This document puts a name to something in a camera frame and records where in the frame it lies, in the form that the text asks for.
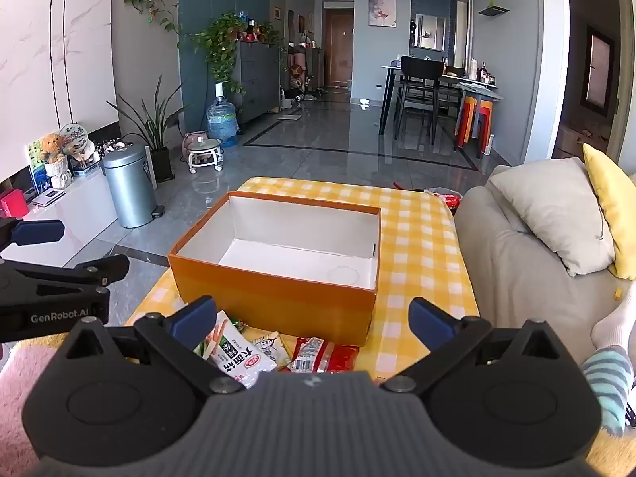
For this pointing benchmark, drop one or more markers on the small white green packet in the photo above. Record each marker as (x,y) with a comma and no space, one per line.
(271,345)

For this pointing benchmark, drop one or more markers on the framed floral wall picture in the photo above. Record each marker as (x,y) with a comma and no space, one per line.
(381,10)

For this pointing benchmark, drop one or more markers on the red box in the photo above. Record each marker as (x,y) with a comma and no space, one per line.
(12,203)

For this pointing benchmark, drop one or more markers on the black dining chair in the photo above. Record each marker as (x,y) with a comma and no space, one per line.
(422,67)

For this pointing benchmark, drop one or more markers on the stacked orange stools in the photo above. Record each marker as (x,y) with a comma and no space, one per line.
(474,119)

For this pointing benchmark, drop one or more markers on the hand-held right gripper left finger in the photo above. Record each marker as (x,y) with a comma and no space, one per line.
(191,315)

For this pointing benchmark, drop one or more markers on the brown wooden door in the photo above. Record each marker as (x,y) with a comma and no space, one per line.
(340,49)

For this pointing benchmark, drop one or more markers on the red snack packet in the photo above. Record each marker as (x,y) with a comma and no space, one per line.
(343,357)

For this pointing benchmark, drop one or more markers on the dark grey sideboard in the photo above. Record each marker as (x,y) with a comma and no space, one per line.
(258,79)

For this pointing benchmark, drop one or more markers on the hanging vine plant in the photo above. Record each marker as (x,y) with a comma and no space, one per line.
(149,2)

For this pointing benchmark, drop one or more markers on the silver pedal trash can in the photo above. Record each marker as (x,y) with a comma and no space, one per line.
(129,189)

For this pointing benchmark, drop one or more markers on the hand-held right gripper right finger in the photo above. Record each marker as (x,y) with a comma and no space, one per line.
(430,320)

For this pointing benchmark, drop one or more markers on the pothos plant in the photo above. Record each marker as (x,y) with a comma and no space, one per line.
(221,44)

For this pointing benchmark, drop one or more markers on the white low cabinet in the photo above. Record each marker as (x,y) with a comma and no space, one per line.
(74,213)

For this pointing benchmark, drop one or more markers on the white box with orange rim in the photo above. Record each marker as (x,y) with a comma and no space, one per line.
(273,303)

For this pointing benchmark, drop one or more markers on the black dining table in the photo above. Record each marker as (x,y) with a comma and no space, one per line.
(392,68)

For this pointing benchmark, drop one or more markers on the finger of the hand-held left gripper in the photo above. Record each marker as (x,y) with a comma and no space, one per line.
(37,232)
(99,268)

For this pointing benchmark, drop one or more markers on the yellow checkered tablecloth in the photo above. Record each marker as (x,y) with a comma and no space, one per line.
(422,258)

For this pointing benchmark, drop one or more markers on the brown stuffed toy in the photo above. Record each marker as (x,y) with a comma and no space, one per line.
(49,144)

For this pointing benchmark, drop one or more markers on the round paper fan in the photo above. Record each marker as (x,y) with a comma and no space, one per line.
(74,136)

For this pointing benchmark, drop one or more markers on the white textured vase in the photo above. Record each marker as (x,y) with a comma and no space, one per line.
(57,174)

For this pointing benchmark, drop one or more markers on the pink fluffy rug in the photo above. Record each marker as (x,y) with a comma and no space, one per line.
(25,382)

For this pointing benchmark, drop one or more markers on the blue water jug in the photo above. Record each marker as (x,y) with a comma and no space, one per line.
(222,124)

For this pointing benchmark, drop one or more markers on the grey floor mat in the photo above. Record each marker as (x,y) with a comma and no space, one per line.
(290,117)

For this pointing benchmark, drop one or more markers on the grey pillow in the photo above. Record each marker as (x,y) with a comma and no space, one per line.
(551,208)

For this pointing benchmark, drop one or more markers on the black wall shelf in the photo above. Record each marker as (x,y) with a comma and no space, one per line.
(493,10)

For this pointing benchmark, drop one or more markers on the small white trolley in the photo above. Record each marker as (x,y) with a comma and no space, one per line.
(203,151)

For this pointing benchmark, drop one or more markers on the long-leaf plant in black pot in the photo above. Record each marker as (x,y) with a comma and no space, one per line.
(161,164)

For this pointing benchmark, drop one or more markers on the white flat device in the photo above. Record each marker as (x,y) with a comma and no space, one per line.
(47,197)

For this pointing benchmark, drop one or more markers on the clear bag with red snacks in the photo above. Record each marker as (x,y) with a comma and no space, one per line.
(444,196)

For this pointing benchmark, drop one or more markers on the beige sofa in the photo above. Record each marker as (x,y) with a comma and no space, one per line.
(516,283)

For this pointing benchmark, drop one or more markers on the white noodle snack packet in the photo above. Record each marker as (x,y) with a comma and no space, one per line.
(233,357)

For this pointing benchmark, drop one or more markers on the person's striped sock foot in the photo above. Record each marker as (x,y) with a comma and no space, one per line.
(608,387)

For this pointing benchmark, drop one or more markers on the person's white sock foot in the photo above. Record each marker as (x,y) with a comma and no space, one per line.
(616,323)

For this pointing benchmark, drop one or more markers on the yellow pillow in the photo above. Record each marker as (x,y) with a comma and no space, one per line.
(616,203)

